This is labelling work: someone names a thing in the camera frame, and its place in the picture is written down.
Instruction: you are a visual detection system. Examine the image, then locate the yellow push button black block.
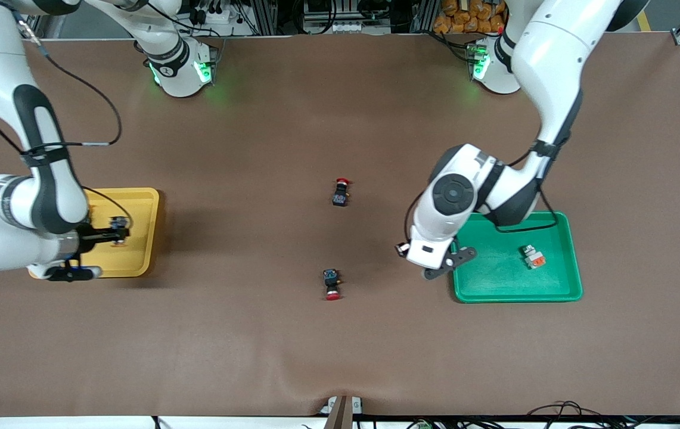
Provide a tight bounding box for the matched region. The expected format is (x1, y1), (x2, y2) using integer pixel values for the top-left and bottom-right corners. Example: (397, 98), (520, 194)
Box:
(108, 216), (133, 246)

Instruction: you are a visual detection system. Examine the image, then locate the green button white orange block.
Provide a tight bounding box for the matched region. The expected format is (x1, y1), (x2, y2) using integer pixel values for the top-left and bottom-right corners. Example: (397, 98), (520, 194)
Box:
(521, 244), (548, 270)

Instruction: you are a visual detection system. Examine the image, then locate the green plastic tray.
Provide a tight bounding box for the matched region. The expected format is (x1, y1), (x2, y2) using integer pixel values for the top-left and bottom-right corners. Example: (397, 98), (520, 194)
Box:
(452, 211), (583, 303)

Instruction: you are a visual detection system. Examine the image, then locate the yellow plastic tray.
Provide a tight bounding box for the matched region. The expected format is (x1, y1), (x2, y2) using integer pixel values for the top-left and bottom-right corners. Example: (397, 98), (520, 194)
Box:
(28, 188), (160, 279)

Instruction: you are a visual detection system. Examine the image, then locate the red mushroom push button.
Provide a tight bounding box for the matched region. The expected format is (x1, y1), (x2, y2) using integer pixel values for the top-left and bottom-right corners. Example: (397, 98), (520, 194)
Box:
(322, 269), (343, 301)
(331, 177), (352, 208)

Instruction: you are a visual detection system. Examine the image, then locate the brown table mat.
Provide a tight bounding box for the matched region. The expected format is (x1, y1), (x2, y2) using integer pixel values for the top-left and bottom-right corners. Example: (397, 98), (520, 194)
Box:
(0, 33), (680, 418)

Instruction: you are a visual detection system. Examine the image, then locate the table edge clamp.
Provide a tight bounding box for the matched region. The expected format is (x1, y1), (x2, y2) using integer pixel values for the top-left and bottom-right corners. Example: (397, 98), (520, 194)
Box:
(319, 395), (364, 429)

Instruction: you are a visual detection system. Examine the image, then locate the white terminal strip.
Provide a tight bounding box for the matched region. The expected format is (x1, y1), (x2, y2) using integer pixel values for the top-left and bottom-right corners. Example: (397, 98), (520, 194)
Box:
(304, 21), (391, 35)

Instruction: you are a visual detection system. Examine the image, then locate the orange bag of items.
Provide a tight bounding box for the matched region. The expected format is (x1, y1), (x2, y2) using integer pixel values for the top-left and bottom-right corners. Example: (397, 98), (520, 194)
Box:
(433, 0), (506, 35)

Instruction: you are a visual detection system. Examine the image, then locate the power strip with black plugs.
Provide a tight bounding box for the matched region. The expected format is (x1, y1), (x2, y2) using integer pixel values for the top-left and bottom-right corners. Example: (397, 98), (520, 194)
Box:
(188, 0), (245, 24)

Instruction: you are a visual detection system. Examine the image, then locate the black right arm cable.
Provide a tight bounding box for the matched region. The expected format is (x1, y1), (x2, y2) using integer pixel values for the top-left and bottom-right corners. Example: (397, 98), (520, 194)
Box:
(0, 12), (133, 224)

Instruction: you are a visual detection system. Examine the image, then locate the black cable bundle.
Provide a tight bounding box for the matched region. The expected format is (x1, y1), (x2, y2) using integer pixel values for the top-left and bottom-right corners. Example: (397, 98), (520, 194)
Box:
(527, 400), (680, 429)

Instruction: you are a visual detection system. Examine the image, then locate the aluminium frame post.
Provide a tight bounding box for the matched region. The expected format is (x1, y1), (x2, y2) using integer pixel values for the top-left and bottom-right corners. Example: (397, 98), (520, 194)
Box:
(411, 0), (439, 33)
(253, 0), (278, 35)

